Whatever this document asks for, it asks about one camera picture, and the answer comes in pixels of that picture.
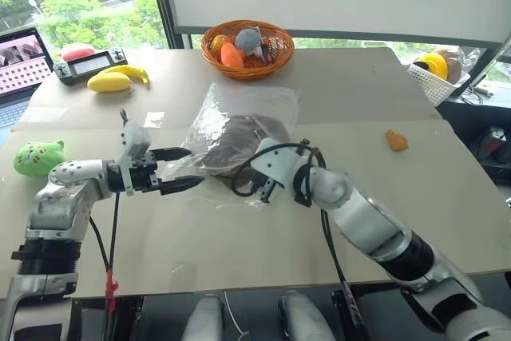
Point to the orange wicker basket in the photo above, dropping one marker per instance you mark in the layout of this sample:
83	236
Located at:
247	71

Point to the open laptop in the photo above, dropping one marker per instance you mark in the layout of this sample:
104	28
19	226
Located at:
20	65

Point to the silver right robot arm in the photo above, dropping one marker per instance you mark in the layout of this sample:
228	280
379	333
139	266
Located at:
371	221

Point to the black and red device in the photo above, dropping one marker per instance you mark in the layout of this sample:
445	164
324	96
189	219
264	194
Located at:
493	143

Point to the black controller with screen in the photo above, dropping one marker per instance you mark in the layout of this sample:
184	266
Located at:
89	64

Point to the dark window frame post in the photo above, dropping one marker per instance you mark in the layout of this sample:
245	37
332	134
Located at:
165	5

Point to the brown plush toy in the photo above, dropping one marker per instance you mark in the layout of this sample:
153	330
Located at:
239	137

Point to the clear plastic bag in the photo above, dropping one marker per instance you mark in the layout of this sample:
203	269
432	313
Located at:
243	105

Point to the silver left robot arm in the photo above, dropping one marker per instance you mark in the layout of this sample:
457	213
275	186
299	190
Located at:
60	205

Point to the brown bread in wrapper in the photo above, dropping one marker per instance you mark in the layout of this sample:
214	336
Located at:
453	63

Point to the grey plush toy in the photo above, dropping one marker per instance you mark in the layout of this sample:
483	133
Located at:
247	40

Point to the green plush toy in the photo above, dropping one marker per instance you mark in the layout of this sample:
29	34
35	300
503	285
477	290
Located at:
36	159

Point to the yellow plush banana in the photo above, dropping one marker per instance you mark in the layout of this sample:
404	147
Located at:
133	71

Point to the white plastic basket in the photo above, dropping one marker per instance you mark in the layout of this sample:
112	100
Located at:
433	85

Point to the red plush toy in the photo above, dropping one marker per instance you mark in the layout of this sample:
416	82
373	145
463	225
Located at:
78	52

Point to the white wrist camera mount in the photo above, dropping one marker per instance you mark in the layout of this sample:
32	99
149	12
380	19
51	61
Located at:
275	161
133	139

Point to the brown cardboard sheet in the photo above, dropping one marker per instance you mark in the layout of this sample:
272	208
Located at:
239	245
339	89

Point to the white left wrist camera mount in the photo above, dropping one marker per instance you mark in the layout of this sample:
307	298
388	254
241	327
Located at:
133	139

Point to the yellow orange toy fruit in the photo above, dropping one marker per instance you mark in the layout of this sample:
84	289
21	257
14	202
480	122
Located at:
219	42

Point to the yellow plush mango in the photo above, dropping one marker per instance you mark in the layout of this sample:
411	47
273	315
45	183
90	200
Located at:
108	82

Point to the orange toy nugget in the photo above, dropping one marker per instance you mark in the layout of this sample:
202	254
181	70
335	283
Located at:
396	141

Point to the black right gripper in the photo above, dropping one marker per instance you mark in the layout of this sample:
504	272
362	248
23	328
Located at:
265	189

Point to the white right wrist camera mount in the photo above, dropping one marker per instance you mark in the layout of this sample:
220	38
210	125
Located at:
275	161

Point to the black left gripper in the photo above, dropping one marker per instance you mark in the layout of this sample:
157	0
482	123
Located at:
144	175

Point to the grey rounded robot leg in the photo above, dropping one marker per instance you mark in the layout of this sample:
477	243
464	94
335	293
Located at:
203	317
303	317

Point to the orange plush carrot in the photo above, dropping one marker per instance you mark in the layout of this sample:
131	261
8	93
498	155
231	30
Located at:
231	56

